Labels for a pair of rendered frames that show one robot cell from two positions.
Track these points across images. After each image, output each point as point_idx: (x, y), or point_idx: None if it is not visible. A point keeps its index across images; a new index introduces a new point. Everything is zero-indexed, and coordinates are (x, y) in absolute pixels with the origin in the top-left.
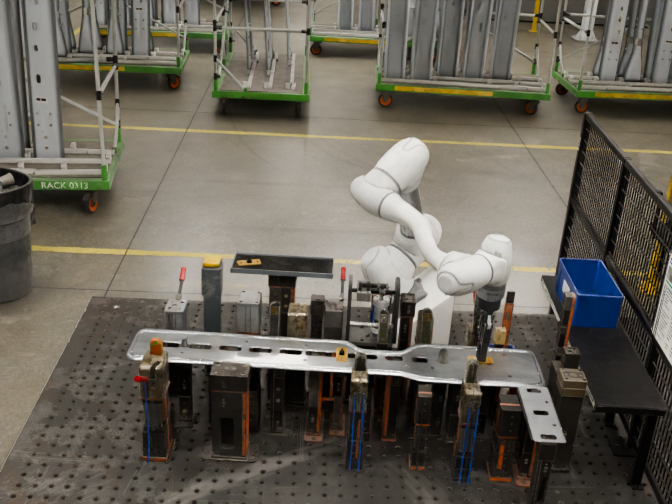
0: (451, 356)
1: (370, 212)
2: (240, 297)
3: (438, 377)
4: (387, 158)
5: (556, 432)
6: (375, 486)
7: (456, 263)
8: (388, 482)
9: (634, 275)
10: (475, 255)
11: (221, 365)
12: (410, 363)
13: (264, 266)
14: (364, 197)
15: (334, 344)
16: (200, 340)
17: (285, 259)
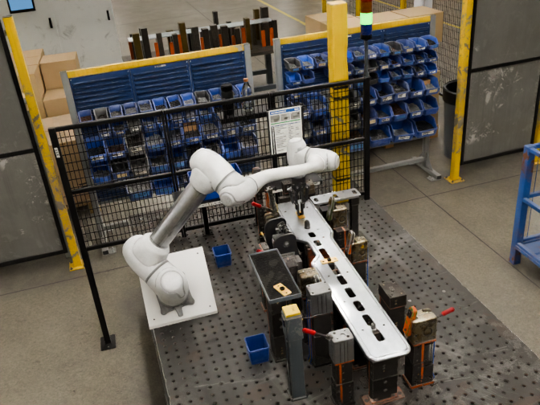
0: (300, 226)
1: (251, 198)
2: (323, 291)
3: (326, 226)
4: (223, 165)
5: (349, 190)
6: (374, 282)
7: (329, 151)
8: (366, 279)
9: (225, 152)
10: (311, 149)
11: (391, 293)
12: (319, 236)
13: (283, 280)
14: (249, 191)
15: (318, 266)
16: (360, 322)
17: (263, 275)
